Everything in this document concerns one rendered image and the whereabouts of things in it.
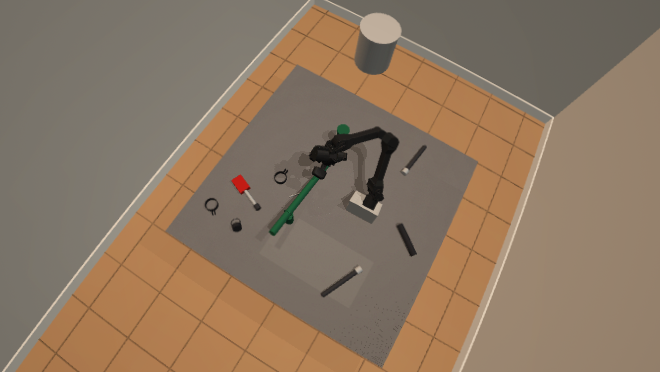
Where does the black rectangular bar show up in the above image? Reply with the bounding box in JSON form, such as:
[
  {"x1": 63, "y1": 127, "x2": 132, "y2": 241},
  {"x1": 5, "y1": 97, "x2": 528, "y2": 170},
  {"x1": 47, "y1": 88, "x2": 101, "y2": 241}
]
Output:
[{"x1": 397, "y1": 224, "x2": 417, "y2": 256}]

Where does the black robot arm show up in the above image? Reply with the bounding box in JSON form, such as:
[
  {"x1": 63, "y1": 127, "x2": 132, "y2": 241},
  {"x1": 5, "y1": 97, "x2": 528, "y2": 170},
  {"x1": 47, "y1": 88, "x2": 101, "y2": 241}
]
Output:
[{"x1": 309, "y1": 126, "x2": 399, "y2": 211}]

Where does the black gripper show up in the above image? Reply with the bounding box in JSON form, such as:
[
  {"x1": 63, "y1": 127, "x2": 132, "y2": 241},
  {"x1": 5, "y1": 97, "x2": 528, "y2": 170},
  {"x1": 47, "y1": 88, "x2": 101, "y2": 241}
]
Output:
[{"x1": 312, "y1": 140, "x2": 335, "y2": 180}]

